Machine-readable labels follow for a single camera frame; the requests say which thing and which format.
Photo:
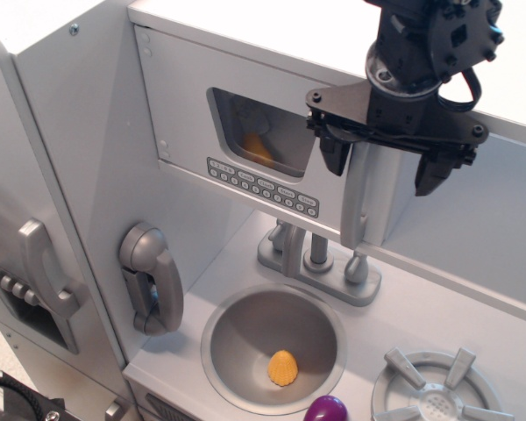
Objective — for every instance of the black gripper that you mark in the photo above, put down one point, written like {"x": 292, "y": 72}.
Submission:
{"x": 445, "y": 139}

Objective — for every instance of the white toy microwave door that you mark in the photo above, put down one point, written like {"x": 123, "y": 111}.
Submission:
{"x": 232, "y": 116}

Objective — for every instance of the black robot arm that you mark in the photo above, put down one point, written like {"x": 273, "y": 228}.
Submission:
{"x": 419, "y": 91}

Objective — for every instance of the yellow toy food in microwave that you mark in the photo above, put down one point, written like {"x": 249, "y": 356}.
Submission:
{"x": 253, "y": 144}

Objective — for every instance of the grey toy faucet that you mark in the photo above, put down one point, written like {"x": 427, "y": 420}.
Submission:
{"x": 347, "y": 276}

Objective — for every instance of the grey round sink bowl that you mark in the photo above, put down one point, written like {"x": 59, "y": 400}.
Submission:
{"x": 248, "y": 328}

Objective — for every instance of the grey toy stove burner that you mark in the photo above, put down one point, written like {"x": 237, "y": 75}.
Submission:
{"x": 430, "y": 385}

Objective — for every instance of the yellow toy corn piece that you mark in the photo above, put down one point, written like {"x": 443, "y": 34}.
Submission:
{"x": 282, "y": 369}

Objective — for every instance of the purple toy eggplant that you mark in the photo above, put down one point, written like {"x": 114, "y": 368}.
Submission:
{"x": 326, "y": 408}

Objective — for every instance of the grey toy telephone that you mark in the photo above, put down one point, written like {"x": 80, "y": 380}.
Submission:
{"x": 152, "y": 280}

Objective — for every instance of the white toy kitchen cabinet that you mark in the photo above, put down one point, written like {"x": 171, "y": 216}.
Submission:
{"x": 78, "y": 153}

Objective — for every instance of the grey ice dispenser panel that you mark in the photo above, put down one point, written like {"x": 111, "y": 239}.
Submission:
{"x": 24, "y": 305}

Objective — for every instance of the grey fridge door handle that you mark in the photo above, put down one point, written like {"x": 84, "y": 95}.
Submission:
{"x": 42, "y": 268}

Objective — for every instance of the black robot base with cable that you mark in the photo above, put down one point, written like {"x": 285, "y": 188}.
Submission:
{"x": 19, "y": 402}

